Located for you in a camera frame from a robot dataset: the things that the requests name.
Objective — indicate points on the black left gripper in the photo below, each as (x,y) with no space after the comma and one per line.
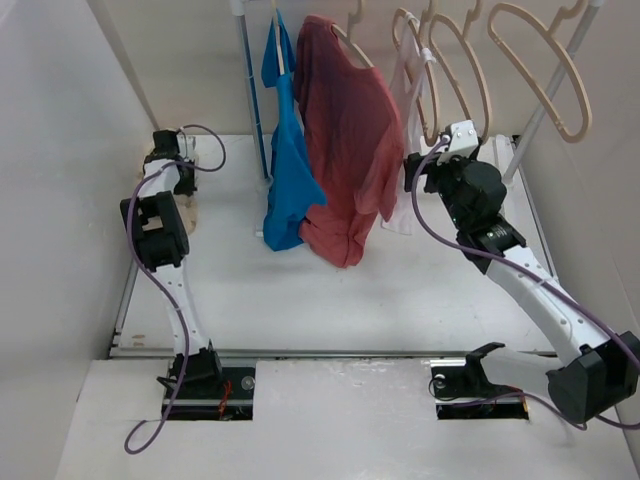
(188,188)

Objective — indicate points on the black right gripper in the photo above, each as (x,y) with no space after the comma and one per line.
(432,167)

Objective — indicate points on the beige trousers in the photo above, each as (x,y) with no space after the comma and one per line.
(187,200)

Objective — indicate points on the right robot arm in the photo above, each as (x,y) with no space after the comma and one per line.
(594,368)

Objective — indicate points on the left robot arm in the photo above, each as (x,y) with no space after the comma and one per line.
(159,243)

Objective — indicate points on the beige hanger under white garment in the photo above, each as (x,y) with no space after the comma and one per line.
(413,85)

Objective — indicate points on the white garment on hanger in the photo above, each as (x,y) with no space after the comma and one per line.
(402,219)

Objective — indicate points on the beige hanger under blue shirt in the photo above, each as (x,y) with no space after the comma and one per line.
(277,37)

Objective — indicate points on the beige hanger under red shirt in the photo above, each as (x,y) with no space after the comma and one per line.
(346,35)

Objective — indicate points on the white clothes rack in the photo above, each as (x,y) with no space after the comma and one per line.
(585,10)

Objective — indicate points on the red t-shirt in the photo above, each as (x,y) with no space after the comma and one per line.
(354,140)

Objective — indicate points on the blue t-shirt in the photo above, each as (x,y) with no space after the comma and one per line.
(293,189)

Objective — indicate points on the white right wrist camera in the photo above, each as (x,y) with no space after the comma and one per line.
(460,139)

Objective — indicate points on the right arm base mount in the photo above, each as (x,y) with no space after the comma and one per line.
(462,390)

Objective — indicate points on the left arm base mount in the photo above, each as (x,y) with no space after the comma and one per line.
(230,400)

